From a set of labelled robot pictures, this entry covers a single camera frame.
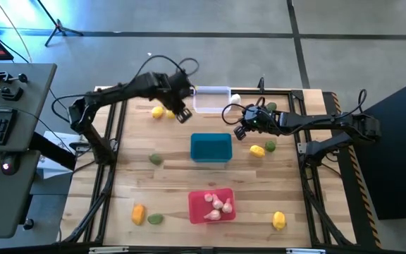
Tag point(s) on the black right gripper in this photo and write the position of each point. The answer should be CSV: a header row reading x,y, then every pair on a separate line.
x,y
257,120

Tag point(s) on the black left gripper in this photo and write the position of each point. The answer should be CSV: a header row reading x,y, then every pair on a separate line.
x,y
176,93

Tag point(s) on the green lime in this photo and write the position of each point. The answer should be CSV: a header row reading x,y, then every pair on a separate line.
x,y
155,218
270,145
155,158

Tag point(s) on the white garlic bulb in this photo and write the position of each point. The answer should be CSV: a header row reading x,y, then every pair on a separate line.
x,y
235,98
227,206
213,214
218,203
208,197

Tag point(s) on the dark green avocado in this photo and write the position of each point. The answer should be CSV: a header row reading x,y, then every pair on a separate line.
x,y
271,106

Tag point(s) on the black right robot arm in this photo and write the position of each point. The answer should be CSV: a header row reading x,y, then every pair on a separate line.
x,y
330,121

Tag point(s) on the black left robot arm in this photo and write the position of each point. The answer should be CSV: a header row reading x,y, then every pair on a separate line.
x,y
118,92

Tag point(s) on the yellow lemon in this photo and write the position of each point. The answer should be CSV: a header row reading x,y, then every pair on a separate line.
x,y
157,111
257,151
170,114
278,220

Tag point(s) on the clear plastic bin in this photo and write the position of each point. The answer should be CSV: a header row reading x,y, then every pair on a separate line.
x,y
211,100

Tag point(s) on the teal plastic bin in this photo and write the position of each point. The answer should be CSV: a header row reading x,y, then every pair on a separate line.
x,y
211,148

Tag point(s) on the pink plastic bin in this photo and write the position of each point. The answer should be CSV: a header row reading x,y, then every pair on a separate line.
x,y
196,210

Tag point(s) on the orange lemon-shaped fruit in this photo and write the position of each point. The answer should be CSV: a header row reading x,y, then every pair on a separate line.
x,y
138,214

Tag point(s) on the black yellow hazard strip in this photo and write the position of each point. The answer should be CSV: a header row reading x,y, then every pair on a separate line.
x,y
359,185

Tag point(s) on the black desk beam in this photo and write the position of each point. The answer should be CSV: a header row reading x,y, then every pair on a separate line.
x,y
53,150

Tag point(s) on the white paper sheets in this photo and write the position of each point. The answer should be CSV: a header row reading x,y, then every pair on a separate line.
x,y
51,169

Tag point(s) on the black tripod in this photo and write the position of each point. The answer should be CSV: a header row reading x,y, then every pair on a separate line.
x,y
59,27

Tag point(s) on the grey desk top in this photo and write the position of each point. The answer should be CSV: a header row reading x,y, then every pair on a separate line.
x,y
30,102
2,201

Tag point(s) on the dark blue floor panel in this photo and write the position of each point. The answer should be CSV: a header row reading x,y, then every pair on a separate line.
x,y
400,148

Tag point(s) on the black screw clamp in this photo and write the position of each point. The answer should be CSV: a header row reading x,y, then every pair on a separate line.
x,y
9,93
2,75

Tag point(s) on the black computer mouse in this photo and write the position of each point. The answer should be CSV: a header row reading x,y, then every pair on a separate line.
x,y
9,164

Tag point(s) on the black round knob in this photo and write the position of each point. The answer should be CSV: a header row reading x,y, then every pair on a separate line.
x,y
28,224

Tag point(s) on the black aluminium table frame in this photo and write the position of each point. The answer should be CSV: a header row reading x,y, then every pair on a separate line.
x,y
280,92

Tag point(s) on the silver metal bracket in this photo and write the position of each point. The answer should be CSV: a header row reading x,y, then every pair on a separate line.
x,y
305,251
108,249

